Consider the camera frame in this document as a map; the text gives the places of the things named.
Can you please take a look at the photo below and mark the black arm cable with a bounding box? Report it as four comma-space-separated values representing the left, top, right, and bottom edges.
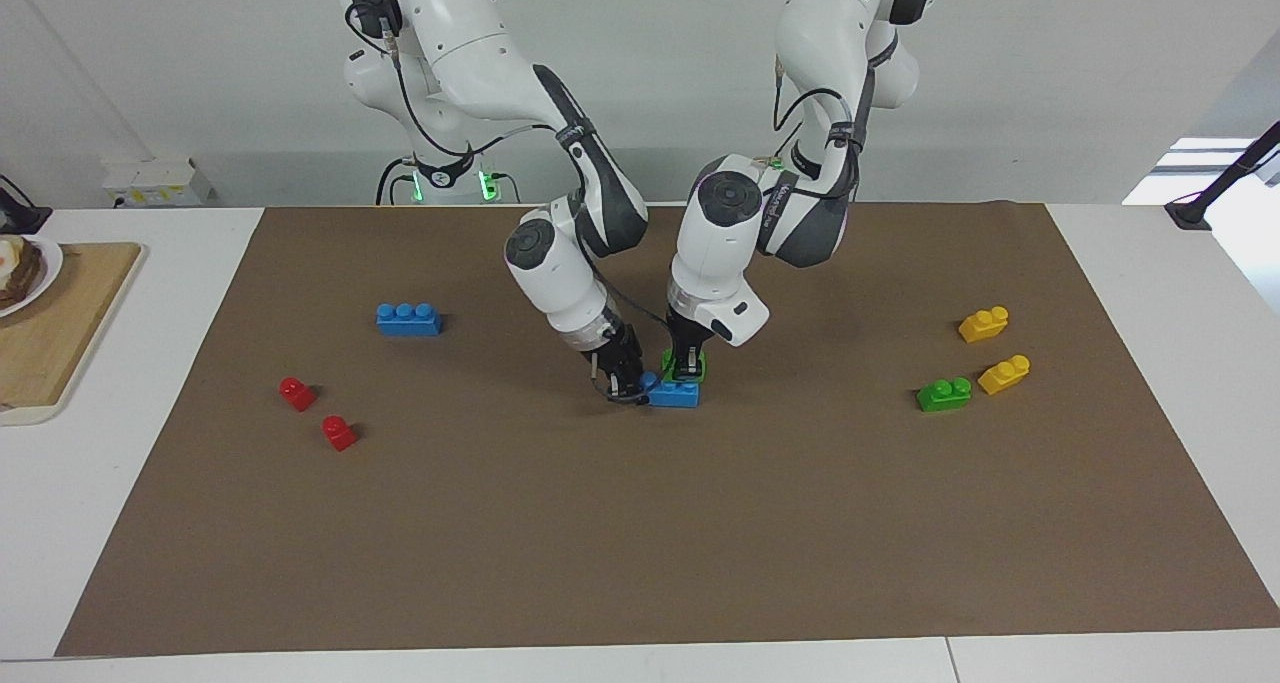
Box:
345, 0, 671, 406
773, 51, 863, 169

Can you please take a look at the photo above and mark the toast with egg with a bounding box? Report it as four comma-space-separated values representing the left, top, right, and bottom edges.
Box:
0, 238, 44, 311

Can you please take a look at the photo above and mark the white power strip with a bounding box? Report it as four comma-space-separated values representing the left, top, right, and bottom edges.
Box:
102, 156, 213, 208

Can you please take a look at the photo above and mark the black clamp stand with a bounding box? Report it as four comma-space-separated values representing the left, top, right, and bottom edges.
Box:
1165, 121, 1280, 231

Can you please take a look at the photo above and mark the green two-stud toy brick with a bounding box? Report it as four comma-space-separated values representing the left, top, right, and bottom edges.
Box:
917, 377, 973, 413
660, 348, 708, 385

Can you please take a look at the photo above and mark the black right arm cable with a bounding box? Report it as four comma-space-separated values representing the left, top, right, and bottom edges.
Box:
345, 0, 671, 406

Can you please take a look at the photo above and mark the yellow two-stud toy brick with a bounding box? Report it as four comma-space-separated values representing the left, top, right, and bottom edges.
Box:
978, 354, 1032, 396
958, 306, 1010, 344

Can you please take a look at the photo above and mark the wooden cutting board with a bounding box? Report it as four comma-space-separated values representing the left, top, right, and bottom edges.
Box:
0, 242, 146, 426

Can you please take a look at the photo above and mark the brown table mat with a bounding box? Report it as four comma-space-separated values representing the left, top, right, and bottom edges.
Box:
55, 201, 1280, 657

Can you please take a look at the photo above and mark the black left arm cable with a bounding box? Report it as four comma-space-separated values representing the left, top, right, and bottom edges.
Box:
773, 51, 863, 169

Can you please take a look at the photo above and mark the white plate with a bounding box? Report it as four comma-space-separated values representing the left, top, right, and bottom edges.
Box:
0, 235, 64, 319

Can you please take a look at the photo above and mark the blue three-stud toy brick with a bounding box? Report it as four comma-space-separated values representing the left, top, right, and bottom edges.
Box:
640, 371, 701, 410
376, 303, 443, 337

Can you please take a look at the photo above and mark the black device with cable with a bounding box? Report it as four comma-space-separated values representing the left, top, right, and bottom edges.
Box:
0, 175, 53, 236

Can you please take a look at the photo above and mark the black right base cable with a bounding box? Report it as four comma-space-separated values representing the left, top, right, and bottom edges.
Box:
376, 156, 521, 205

